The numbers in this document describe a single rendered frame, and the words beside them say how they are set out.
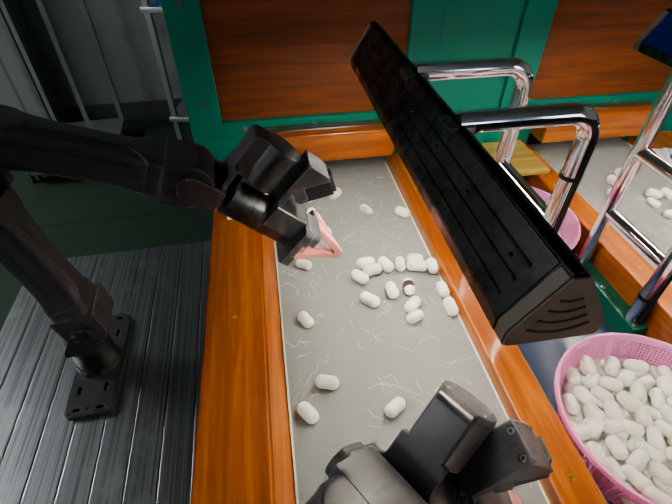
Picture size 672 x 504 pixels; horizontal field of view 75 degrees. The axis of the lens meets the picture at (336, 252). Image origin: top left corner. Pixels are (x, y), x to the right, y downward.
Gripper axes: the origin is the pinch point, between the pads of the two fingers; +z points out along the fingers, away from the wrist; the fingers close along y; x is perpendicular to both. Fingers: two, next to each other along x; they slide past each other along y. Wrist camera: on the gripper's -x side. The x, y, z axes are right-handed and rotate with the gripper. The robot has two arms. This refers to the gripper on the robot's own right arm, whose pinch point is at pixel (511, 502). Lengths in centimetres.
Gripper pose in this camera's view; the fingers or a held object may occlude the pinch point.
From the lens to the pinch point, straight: 61.8
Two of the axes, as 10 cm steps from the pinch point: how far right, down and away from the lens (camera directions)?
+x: -6.4, 6.4, 4.3
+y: -1.6, -6.6, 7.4
